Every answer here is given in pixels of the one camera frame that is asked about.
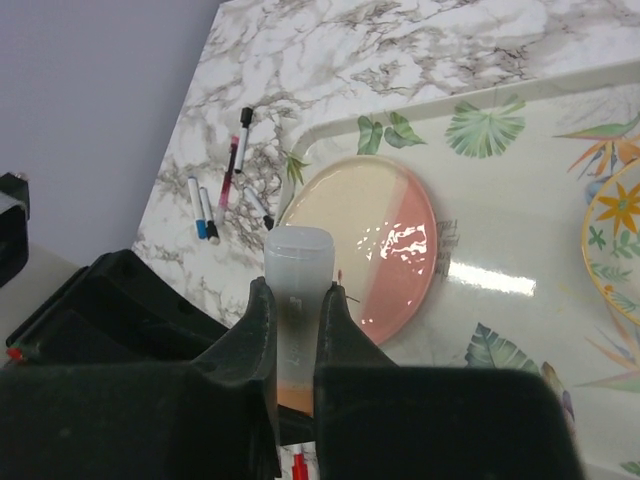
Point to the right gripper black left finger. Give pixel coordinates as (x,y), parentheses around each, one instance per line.
(213,417)

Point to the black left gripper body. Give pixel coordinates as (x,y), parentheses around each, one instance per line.
(116,310)

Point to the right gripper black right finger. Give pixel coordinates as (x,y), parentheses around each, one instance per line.
(377,420)

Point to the white marker red cap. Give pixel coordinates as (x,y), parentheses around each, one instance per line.
(299,468)

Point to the pink red pen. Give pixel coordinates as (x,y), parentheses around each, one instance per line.
(226,184)

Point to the white marker blue cap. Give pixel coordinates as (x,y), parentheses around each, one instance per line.
(199,217)

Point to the white marker black eraser cap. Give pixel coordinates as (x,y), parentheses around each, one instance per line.
(211,229)

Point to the white marker black tip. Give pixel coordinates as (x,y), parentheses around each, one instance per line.
(252,197)

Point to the cream and pink plate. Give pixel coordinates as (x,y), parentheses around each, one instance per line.
(385,234)

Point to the floral serving tray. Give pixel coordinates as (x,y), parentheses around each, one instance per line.
(510,173)

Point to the floral orange rimmed bowl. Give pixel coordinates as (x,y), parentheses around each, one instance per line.
(610,241)

